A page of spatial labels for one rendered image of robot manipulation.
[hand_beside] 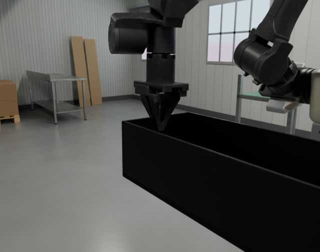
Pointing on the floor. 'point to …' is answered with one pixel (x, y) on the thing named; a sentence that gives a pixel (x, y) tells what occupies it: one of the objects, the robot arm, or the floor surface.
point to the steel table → (54, 104)
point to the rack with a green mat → (261, 101)
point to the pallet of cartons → (4, 101)
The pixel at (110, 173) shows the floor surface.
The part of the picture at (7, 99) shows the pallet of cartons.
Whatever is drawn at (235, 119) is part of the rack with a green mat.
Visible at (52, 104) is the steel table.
